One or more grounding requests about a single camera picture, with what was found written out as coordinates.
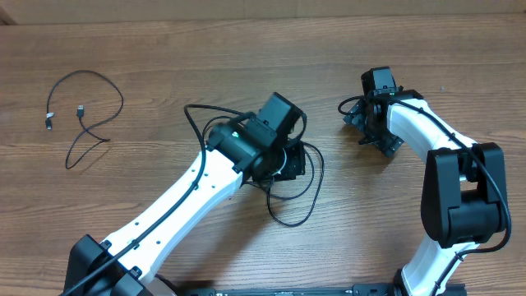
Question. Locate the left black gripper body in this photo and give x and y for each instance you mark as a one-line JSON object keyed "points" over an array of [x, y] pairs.
{"points": [[293, 163]]}

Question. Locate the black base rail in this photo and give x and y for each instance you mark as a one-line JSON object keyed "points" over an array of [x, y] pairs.
{"points": [[287, 291]]}

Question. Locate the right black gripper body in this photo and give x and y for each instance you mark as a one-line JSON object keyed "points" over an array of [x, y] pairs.
{"points": [[366, 124]]}

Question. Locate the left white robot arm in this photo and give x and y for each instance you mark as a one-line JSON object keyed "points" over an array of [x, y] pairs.
{"points": [[248, 145]]}

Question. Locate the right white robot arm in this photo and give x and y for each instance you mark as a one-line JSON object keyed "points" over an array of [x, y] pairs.
{"points": [[464, 208]]}

